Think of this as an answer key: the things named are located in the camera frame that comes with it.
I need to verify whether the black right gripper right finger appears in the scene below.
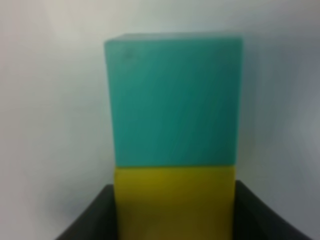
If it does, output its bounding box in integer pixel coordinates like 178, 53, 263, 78
232, 180, 310, 240

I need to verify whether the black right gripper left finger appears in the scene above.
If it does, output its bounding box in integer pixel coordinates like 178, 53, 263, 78
57, 184, 118, 240

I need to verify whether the yellow cube block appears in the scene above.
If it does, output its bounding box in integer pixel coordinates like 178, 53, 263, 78
114, 166, 236, 240

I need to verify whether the teal cube block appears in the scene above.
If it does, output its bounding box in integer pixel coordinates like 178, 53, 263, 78
104, 33, 243, 167

